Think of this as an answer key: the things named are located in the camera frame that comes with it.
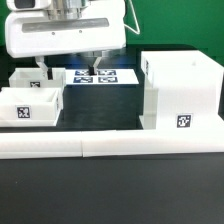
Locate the white front fence left piece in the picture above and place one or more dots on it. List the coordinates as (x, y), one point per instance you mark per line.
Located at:
(40, 145)

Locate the white drawer tray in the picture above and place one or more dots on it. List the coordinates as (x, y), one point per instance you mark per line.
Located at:
(34, 77)
(26, 107)

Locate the white rear drawer tray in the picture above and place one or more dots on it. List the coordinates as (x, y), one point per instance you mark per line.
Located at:
(34, 77)

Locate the white L-shaped fence right piece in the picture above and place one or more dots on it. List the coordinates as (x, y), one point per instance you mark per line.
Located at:
(149, 142)

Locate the white drawer cabinet box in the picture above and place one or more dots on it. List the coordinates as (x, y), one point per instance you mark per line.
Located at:
(181, 90)

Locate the white front drawer tray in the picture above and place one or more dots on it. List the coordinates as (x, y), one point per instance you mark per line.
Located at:
(26, 107)

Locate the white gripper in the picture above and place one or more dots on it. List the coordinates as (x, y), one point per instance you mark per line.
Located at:
(33, 34)

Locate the white fiducial marker sheet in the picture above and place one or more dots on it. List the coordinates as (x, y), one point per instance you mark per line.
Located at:
(103, 77)

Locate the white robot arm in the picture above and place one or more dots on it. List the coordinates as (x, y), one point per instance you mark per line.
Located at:
(65, 9)

